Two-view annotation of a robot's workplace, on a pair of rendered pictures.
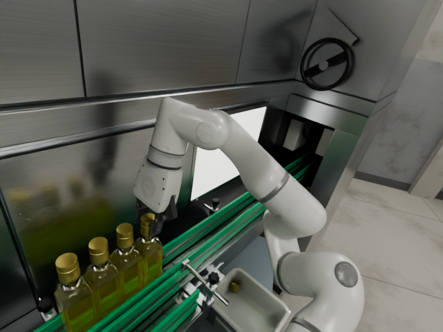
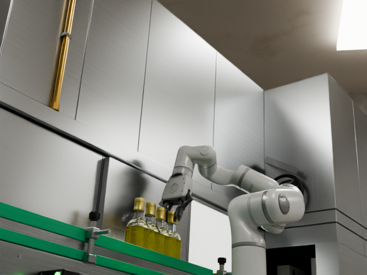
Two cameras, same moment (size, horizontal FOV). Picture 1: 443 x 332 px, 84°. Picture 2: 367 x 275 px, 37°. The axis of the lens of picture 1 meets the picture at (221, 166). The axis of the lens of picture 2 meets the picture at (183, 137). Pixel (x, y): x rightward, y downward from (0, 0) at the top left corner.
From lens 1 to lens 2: 1.72 m
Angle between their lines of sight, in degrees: 53
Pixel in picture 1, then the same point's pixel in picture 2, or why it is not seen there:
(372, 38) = (311, 168)
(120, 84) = (150, 154)
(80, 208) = (128, 210)
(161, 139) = (181, 160)
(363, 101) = (326, 211)
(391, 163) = not seen: outside the picture
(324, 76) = not seen: hidden behind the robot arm
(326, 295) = not seen: hidden behind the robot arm
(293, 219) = (259, 183)
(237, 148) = (222, 175)
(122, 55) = (153, 141)
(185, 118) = (193, 149)
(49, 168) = (123, 174)
